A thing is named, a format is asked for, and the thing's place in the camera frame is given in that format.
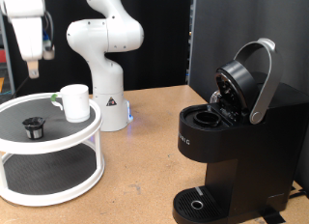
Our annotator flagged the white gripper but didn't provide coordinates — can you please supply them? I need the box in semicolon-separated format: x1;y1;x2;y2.
11;14;45;79

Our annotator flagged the black reusable coffee pod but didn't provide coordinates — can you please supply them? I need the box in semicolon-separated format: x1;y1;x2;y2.
21;117;46;141

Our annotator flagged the Keurig lid with silver handle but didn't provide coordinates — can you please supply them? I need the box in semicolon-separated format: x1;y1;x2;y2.
213;37;284;126

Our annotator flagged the black Keurig drip tray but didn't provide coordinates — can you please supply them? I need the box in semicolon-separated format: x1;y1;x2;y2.
172;185;227;224

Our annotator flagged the black Keurig coffee machine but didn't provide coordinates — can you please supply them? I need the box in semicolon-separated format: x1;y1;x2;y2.
172;37;309;224

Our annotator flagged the white mug with green tape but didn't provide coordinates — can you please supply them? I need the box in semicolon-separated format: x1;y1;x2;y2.
50;83;92;124

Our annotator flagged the white two-tier turntable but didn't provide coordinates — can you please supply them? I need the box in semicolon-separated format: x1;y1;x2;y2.
0;92;106;208

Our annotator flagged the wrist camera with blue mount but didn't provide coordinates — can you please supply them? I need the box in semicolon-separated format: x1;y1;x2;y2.
42;30;56;61

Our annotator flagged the grey slanted frame post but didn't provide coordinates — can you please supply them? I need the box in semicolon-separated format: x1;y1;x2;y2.
1;17;16;96

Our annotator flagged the black camera cable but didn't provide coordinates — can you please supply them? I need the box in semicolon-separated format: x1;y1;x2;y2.
42;11;55;44

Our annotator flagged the aluminium frame post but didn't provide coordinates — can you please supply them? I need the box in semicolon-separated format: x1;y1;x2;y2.
185;0;197;86

